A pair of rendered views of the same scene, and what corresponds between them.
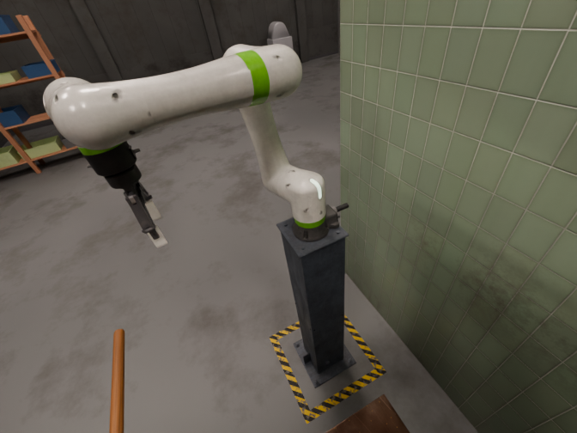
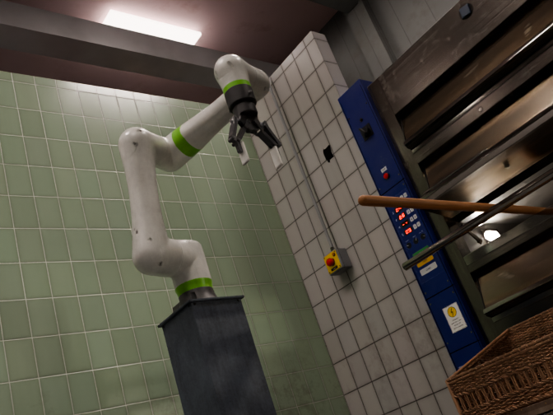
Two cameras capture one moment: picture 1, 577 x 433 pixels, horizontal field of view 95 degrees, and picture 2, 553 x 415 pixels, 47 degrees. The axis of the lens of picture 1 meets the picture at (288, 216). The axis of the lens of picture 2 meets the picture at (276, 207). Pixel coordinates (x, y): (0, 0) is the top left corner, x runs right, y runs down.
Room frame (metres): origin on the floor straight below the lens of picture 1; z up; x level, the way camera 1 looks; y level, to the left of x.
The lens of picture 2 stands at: (1.36, 1.91, 0.57)
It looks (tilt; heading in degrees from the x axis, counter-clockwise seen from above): 23 degrees up; 244
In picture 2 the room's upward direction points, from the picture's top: 20 degrees counter-clockwise
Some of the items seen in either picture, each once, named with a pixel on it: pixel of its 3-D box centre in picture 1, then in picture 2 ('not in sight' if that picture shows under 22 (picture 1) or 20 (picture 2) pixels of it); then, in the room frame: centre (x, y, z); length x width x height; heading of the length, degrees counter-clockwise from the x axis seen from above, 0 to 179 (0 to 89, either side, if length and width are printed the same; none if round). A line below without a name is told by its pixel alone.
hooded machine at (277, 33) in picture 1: (280, 46); not in sight; (9.83, -0.64, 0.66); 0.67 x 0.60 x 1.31; 109
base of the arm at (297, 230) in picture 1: (322, 218); (190, 308); (0.80, -0.13, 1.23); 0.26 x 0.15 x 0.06; 109
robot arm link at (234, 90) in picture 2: (113, 156); (239, 100); (0.61, 0.38, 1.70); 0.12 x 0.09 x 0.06; 112
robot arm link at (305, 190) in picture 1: (305, 197); (186, 268); (0.80, -0.07, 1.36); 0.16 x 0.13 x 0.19; 36
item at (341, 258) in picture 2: not in sight; (336, 262); (-0.08, -0.62, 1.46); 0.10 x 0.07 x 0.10; 109
